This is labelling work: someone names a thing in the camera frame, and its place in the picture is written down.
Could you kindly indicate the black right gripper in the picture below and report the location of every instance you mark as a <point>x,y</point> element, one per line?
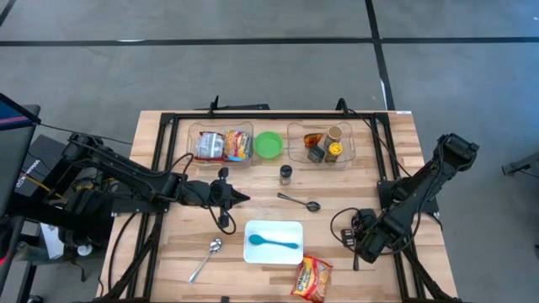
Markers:
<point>370,246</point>

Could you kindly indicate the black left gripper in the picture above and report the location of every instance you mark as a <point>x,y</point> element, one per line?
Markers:
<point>220,195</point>

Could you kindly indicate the teal plastic spoon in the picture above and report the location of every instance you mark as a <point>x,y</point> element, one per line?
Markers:
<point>255,240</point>

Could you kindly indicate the silver metal spoon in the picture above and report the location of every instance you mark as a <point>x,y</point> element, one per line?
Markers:
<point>216,245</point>

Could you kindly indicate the black measuring spoon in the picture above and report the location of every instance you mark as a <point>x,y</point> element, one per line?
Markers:
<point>290,198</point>

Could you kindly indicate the black lid spice jar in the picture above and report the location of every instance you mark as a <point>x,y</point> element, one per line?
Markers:
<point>285,170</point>

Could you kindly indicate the red roast beef ramen packet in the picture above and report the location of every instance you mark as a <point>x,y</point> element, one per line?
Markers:
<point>209,145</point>

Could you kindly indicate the orange yellow ramen packet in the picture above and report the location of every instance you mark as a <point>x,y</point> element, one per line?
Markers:
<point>311,278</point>

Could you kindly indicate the small black tin box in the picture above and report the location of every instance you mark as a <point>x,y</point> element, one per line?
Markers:
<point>316,154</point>

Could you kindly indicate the orange taco mix packet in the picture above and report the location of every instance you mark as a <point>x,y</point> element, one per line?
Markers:
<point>313,139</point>

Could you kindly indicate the yellow lid onion seasoning jar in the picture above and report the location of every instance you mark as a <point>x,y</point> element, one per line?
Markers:
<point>334,149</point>

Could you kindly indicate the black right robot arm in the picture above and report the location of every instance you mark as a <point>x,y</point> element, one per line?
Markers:
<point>421,189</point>

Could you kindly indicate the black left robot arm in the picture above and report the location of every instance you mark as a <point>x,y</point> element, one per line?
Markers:
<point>126,168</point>

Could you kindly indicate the white plastic bin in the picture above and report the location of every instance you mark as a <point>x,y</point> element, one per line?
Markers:
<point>261,252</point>

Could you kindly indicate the green plastic bowl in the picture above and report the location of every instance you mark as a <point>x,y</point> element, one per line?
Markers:
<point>268,145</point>

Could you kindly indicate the clear plastic bin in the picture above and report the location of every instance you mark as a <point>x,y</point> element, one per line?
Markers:
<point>295,151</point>
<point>190,143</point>

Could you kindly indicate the black arched clamp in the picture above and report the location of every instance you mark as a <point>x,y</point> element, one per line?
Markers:
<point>341,99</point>
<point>214,107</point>

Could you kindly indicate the tan spice jar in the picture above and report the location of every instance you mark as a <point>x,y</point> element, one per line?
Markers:
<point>334,134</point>

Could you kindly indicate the white cup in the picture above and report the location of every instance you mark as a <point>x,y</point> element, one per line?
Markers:
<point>84,249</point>

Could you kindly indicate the grey chair base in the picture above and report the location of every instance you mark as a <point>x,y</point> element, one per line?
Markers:
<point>522,166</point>

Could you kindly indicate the white cardboard box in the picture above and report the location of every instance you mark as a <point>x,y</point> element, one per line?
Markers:
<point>52,242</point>

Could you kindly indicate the black case white lettering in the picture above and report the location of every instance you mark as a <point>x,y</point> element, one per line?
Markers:
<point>40,155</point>

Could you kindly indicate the black computer monitor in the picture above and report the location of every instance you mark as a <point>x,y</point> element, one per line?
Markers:
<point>12,113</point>

